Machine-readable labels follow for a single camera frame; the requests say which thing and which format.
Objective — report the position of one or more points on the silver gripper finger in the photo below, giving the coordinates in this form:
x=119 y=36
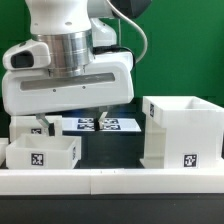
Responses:
x=48 y=127
x=101 y=116

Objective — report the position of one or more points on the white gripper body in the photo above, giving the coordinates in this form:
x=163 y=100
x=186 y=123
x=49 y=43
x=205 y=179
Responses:
x=106 y=81

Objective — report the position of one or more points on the white front drawer box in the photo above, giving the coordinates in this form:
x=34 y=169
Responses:
x=32 y=151

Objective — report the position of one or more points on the white drawer box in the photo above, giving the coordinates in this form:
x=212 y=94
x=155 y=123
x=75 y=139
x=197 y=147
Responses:
x=29 y=125
x=32 y=151

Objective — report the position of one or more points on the white drawer cabinet frame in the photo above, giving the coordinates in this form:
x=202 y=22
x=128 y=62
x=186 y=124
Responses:
x=182 y=132

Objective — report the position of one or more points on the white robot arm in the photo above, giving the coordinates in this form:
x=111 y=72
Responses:
x=72 y=60

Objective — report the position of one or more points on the white rear drawer box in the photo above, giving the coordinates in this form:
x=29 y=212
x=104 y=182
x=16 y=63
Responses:
x=29 y=125

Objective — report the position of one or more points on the white marker sheet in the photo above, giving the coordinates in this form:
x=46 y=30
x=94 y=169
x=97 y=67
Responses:
x=110 y=124

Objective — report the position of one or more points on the white left border rail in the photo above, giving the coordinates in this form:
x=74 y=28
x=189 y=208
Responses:
x=3 y=144

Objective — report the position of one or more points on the white border rail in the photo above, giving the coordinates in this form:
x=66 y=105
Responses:
x=3 y=144
x=110 y=181

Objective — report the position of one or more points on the white front border rail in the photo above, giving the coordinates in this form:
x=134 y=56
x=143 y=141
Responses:
x=110 y=181

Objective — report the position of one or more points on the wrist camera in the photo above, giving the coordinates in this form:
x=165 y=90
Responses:
x=27 y=55

